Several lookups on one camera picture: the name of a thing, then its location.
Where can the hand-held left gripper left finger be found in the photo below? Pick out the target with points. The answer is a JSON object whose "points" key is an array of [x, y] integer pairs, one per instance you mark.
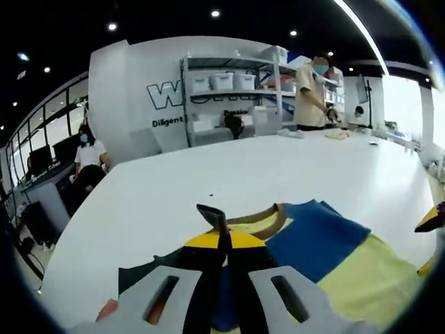
{"points": [[205, 278]]}

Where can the white printed partition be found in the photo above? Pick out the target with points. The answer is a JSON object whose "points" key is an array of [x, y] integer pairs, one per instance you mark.
{"points": [[118, 104]]}

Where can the black computer monitor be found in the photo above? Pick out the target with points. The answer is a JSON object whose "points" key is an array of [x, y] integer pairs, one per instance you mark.
{"points": [[64, 151], [40, 158]]}

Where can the grey leaning board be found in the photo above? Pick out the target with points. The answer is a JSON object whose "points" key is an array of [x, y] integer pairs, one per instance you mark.
{"points": [[146, 141]]}

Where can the green potted plant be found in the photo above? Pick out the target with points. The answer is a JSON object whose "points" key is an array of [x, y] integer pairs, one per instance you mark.
{"points": [[390, 126]]}

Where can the black bag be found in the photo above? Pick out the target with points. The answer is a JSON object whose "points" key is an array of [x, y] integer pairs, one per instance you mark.
{"points": [[233, 124]]}

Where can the grey metal shelf rack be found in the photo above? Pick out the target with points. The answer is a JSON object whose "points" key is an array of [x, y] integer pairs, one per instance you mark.
{"points": [[222, 61]]}

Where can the white storage box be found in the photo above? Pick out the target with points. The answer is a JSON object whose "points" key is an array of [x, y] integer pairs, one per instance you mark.
{"points": [[265, 116]]}

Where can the person's left hand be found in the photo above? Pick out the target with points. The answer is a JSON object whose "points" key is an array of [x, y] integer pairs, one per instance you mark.
{"points": [[108, 309]]}

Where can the grey office desk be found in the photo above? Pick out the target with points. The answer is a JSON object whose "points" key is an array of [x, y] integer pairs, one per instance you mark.
{"points": [[45, 195]]}

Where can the yellow blue grey garment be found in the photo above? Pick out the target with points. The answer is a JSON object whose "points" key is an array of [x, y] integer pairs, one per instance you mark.
{"points": [[330, 243]]}

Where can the black computer tower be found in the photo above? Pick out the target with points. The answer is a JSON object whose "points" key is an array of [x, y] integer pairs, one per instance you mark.
{"points": [[40, 221]]}

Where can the black stand pole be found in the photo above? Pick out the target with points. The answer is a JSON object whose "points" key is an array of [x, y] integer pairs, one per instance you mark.
{"points": [[370, 104]]}

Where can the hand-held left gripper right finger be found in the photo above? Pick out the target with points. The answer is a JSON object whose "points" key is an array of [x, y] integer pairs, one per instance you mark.
{"points": [[250, 264]]}

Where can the white storage bin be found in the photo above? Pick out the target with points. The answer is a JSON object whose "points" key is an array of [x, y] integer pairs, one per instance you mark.
{"points": [[200, 84], [222, 80], [245, 80]]}

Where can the white ceiling light strip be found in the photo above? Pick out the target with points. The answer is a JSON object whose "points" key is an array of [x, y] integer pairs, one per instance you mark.
{"points": [[368, 38]]}

